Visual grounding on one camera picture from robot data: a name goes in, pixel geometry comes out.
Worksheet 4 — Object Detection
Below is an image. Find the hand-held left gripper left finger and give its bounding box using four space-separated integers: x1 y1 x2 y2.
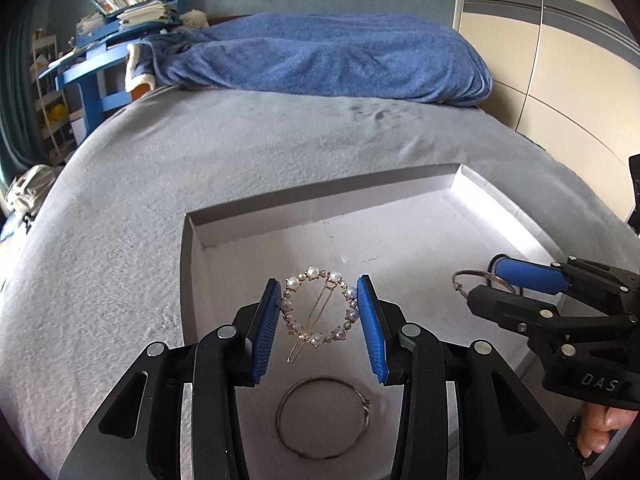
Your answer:
57 279 283 480

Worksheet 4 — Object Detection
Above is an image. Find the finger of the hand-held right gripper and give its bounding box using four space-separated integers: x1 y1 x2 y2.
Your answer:
494 255 640 297
467 284 640 361

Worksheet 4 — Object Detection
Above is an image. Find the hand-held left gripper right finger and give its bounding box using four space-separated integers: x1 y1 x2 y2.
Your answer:
356 274 586 480

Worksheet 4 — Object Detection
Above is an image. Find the thin silver ring bangle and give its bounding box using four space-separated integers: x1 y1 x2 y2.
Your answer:
452 269 516 297

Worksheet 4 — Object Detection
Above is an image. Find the dark metal bangle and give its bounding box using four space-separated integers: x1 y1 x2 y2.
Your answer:
276 376 372 460

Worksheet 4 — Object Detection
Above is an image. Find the round pearl hair clip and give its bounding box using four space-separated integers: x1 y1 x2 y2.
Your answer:
281 266 360 362

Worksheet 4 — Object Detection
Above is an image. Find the grey cardboard tray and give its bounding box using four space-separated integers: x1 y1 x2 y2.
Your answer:
180 162 576 480

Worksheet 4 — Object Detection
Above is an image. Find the person's right hand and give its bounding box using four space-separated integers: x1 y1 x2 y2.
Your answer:
575 402 640 461

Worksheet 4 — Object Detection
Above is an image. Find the grey bed sheet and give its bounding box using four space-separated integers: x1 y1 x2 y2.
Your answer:
0 85 640 480

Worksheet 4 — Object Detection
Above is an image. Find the cream wardrobe with grey stripe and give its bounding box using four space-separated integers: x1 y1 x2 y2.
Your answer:
452 0 640 221

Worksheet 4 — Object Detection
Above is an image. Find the white bag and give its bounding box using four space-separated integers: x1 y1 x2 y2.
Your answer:
4 164 64 221

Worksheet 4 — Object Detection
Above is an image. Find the blue fleece blanket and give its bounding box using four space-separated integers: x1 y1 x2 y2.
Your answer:
127 11 494 108

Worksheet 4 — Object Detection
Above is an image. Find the blue desk with shelf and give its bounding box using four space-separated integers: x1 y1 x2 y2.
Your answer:
37 0 188 134

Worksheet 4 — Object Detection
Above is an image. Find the white plush toy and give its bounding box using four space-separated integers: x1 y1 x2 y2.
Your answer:
178 10 210 31

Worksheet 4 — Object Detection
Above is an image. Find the white trolley shelf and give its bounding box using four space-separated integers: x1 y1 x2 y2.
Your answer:
31 30 77 166

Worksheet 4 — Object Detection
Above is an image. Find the teal curtain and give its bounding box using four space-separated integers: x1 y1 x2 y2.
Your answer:
0 10 42 186

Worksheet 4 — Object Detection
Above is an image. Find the stack of papers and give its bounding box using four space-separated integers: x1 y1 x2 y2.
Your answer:
117 1 181 29

